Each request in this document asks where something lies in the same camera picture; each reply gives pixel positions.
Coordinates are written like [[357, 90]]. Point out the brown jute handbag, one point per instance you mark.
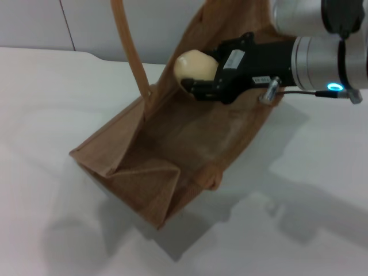
[[184, 138]]

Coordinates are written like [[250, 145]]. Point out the round egg yolk pastry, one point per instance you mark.
[[195, 69]]

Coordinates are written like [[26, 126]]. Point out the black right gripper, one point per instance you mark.
[[253, 69]]

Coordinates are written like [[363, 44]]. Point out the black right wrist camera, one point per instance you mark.
[[342, 17]]

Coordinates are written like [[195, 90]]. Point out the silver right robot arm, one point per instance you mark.
[[316, 57]]

